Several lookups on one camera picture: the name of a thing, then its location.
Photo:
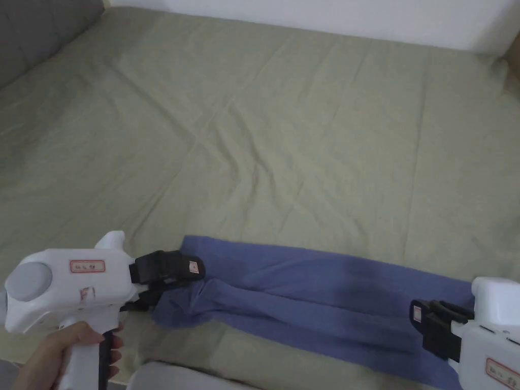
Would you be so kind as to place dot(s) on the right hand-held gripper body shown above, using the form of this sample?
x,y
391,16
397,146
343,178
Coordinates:
x,y
491,345

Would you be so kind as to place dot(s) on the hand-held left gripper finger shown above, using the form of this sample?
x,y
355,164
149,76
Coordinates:
x,y
148,298
183,266

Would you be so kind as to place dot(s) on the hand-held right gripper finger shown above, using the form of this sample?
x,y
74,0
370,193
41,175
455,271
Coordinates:
x,y
420,315
453,310

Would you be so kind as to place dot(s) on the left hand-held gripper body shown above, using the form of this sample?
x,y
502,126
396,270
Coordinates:
x,y
61,280

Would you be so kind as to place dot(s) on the blue garment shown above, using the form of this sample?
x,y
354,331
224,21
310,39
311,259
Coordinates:
x,y
304,292

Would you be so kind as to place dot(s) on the person's left hand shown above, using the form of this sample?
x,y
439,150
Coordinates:
x,y
44,361

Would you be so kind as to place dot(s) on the bed with pale green sheet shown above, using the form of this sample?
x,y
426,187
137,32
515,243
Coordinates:
x,y
284,142

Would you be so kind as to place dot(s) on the grey padded headboard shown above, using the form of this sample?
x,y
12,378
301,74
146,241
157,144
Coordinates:
x,y
36,28

